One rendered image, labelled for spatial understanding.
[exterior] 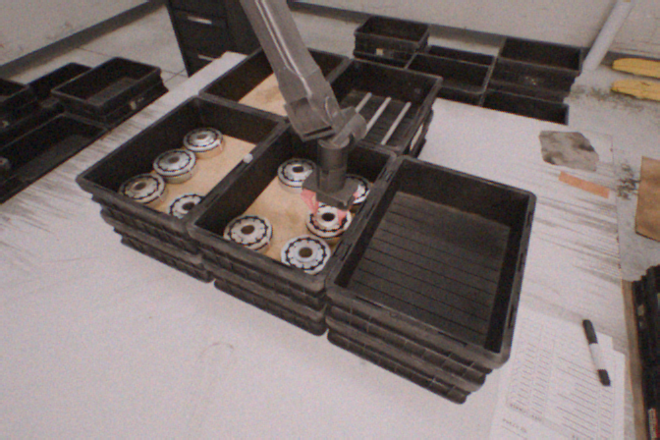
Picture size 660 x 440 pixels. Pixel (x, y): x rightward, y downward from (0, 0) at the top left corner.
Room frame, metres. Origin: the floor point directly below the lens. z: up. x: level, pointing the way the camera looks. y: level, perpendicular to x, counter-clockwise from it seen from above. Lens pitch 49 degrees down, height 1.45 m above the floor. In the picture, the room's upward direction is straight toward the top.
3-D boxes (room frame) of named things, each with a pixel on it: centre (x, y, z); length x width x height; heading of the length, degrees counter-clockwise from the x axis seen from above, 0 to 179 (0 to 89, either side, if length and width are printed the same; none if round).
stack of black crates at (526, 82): (1.95, -1.11, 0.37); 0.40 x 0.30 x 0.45; 65
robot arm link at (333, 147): (0.55, -0.01, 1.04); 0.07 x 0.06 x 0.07; 153
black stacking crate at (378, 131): (0.92, -0.12, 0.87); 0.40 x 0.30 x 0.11; 154
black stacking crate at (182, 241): (0.70, 0.33, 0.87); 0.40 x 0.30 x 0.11; 154
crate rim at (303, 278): (0.56, 0.06, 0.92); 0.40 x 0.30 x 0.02; 154
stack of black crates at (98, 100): (1.68, 1.05, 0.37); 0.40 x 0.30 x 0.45; 155
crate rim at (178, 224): (0.70, 0.33, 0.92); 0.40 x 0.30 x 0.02; 154
